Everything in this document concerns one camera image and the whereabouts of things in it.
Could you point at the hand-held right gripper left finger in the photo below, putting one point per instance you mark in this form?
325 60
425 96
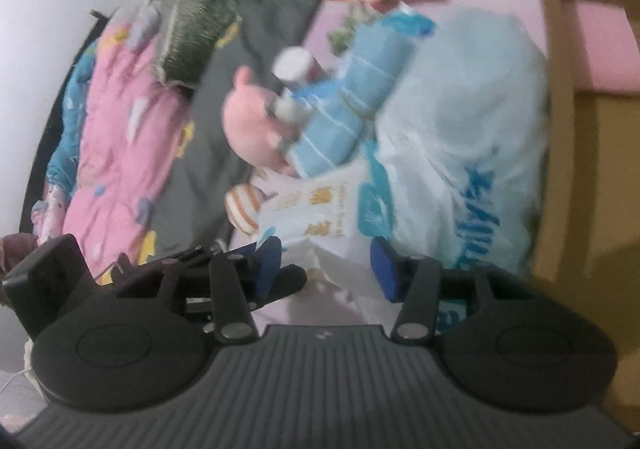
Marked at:
267 264

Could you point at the pink printed quilt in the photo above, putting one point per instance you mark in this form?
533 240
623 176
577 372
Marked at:
115 149

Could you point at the pink plush toy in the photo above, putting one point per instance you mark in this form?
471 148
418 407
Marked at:
247 124

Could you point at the brown cardboard box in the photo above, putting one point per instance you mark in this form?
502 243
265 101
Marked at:
590 179

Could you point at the white cylindrical container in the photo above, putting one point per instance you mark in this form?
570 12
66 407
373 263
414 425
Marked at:
295 64

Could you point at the blue striped towel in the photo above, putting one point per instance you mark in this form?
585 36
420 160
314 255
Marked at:
350 89

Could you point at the orange striped towel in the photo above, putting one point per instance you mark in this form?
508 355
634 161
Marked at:
242 209

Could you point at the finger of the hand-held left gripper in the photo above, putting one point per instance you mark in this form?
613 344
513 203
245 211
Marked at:
189 254
287 279

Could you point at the white cotton pad packet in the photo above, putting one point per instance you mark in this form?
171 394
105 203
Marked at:
310 214

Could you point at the white plastic bag blue print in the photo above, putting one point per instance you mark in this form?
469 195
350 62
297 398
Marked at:
465 129

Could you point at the dark grey garment yellow print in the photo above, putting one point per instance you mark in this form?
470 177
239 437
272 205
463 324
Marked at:
215 129

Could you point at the green fuzzy cloth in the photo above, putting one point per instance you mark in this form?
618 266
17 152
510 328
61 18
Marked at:
195 24

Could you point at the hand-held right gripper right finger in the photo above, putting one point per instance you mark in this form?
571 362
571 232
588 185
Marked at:
387 274

